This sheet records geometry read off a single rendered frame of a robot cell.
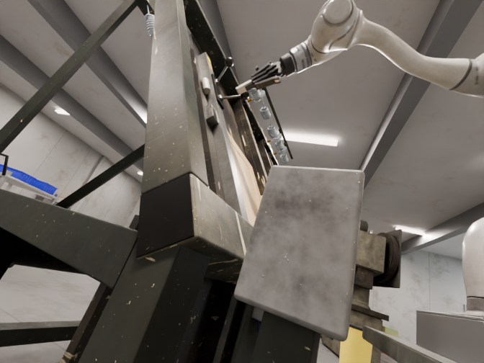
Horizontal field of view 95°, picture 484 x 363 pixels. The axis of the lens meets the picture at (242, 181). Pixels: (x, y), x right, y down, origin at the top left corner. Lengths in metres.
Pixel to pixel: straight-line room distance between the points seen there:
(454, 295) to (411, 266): 1.42
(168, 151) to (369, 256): 5.15
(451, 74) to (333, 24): 0.48
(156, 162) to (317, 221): 0.32
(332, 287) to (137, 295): 0.25
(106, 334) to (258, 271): 0.23
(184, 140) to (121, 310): 0.29
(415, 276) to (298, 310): 10.88
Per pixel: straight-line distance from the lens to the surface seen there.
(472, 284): 0.83
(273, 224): 0.28
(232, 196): 0.63
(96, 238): 0.48
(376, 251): 5.50
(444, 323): 0.79
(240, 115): 1.49
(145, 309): 0.36
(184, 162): 0.41
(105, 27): 1.72
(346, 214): 0.27
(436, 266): 11.46
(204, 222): 0.36
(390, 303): 10.71
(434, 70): 1.07
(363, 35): 0.86
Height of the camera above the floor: 0.78
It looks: 22 degrees up
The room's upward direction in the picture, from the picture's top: 19 degrees clockwise
